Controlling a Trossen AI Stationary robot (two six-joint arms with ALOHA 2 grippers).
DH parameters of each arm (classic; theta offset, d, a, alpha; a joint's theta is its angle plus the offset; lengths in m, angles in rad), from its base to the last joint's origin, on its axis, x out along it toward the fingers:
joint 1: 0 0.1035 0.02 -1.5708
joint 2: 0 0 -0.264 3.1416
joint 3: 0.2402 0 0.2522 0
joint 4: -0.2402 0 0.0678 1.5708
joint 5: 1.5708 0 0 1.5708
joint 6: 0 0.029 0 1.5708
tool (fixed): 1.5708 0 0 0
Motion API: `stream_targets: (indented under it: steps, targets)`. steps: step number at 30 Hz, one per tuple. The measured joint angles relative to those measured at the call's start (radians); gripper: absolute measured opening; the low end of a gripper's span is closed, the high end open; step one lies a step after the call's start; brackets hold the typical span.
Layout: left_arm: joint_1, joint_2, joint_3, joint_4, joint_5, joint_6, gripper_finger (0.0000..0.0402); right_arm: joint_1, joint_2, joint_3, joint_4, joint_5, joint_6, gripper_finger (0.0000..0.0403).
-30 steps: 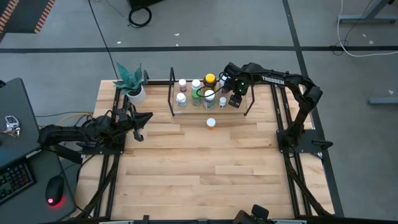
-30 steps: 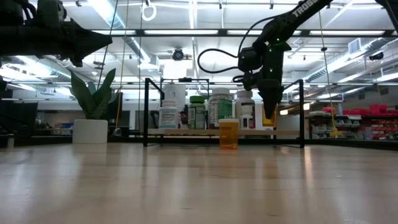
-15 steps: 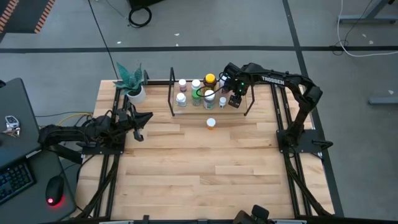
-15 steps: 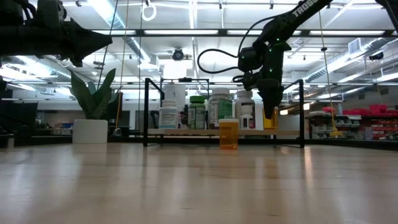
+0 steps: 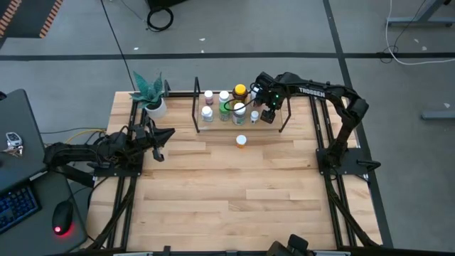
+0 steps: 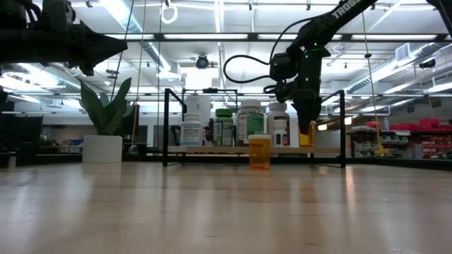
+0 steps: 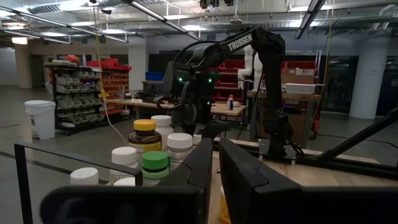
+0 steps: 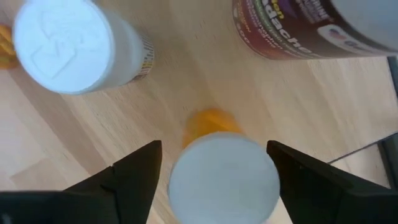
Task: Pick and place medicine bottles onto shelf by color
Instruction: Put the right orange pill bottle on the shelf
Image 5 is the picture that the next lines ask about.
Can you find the white floor cable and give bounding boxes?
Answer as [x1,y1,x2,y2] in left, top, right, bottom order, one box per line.
[385,0,455,67]

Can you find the green plant in white pot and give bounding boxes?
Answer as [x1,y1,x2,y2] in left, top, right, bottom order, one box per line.
[129,70,168,120]

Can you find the clear white-cap bottle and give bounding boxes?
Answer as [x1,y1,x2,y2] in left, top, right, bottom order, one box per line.
[200,105,215,123]

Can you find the black mat orange striped edges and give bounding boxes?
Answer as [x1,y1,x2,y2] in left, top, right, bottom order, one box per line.
[0,0,64,40]

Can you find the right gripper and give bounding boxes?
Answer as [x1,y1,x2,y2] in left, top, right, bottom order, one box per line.
[255,72,288,124]

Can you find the dark grey side desk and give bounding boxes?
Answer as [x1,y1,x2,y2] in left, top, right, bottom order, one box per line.
[0,166,89,256]

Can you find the metal keys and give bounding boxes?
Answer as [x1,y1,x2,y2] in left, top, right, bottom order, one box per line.
[2,144,24,158]

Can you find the black box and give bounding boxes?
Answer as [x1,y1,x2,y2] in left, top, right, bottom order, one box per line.
[146,0,189,11]

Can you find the coiled black cable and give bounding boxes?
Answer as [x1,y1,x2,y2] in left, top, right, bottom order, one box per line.
[146,6,175,33]

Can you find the clear bottle with white cap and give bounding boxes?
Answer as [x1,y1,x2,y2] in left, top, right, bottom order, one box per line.
[232,102,247,126]

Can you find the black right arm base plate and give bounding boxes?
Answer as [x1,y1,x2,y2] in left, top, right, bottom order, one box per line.
[316,146,382,176]

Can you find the backlit keyboard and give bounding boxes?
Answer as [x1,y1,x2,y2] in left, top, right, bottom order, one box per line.
[0,183,41,235]

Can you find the black aluminium table frame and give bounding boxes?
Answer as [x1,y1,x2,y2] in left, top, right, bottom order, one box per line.
[82,80,385,256]

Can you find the wooden shelf with black frame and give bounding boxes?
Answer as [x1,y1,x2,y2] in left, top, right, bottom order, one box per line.
[191,75,294,135]

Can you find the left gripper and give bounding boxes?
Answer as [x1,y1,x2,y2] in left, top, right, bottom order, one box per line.
[133,119,176,163]

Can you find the black bulky object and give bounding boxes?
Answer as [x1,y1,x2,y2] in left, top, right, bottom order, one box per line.
[265,233,316,256]

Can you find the black computer mouse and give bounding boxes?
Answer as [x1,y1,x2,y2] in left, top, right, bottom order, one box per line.
[51,200,76,238]

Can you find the grey desk foot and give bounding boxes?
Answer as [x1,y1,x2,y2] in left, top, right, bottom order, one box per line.
[421,110,455,120]

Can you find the amber bottle with yellow cap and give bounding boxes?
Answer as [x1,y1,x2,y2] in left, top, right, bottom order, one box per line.
[232,83,249,106]

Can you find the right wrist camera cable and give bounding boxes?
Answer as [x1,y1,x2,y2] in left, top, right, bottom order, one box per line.
[223,97,257,112]

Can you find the grey desk leg frame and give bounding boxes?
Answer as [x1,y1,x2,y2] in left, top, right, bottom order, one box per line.
[386,0,455,28]

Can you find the long black floor cable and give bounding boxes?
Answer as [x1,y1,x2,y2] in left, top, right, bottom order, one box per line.
[100,0,137,92]

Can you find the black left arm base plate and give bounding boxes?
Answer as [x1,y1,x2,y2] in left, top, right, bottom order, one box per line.
[92,164,143,178]

